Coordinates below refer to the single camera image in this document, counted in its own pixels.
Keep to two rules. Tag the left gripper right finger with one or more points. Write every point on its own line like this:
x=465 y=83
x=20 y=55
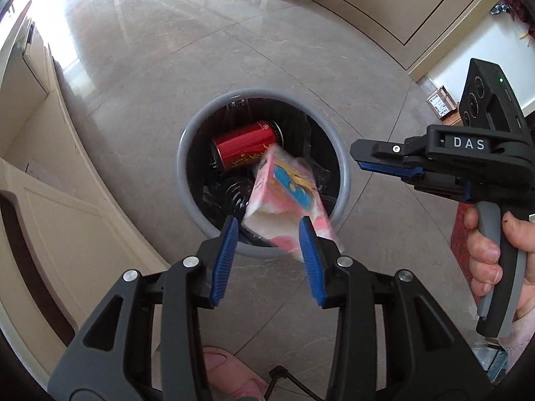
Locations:
x=393 y=339

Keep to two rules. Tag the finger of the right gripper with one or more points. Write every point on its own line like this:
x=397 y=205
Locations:
x=378 y=151
x=406 y=174

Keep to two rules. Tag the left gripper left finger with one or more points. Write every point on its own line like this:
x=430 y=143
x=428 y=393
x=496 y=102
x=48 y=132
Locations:
x=142 y=341

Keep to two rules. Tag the pink torn carton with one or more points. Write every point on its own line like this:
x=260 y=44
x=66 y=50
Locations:
x=284 y=192

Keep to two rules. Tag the red drink can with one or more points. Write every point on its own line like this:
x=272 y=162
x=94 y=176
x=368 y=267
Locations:
x=245 y=146

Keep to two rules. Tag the grey trash bin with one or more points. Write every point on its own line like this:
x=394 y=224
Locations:
x=211 y=195

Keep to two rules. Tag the person's right hand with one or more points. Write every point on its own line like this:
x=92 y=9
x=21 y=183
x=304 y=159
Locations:
x=484 y=257

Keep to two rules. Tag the pink slipper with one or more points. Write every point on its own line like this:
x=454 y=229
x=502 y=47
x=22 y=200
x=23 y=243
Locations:
x=232 y=377

